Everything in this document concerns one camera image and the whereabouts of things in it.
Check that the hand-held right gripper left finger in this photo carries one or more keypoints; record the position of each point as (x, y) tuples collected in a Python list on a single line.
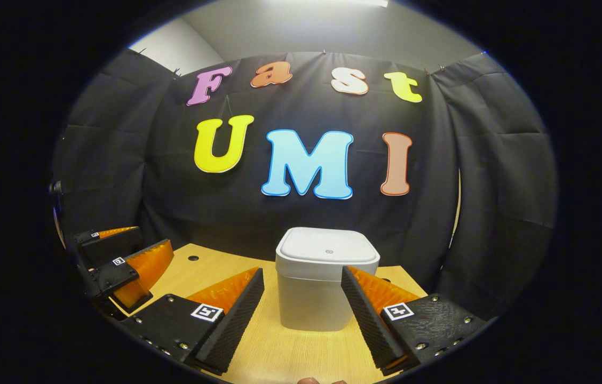
[(234, 325)]

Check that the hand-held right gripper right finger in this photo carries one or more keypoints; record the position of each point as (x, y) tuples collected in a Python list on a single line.
[(367, 325)]

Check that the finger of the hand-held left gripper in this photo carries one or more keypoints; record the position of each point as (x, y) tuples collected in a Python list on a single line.
[(119, 274), (117, 245)]

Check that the white desktop garbage bin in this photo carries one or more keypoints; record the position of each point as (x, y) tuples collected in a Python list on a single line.
[(317, 298)]

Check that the wooden desktop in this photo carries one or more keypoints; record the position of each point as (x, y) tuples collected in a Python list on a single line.
[(290, 352)]

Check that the black backdrop cloth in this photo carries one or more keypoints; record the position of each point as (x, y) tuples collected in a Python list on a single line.
[(279, 218)]

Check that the long ceiling light panel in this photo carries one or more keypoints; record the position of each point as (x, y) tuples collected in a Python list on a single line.
[(333, 2)]

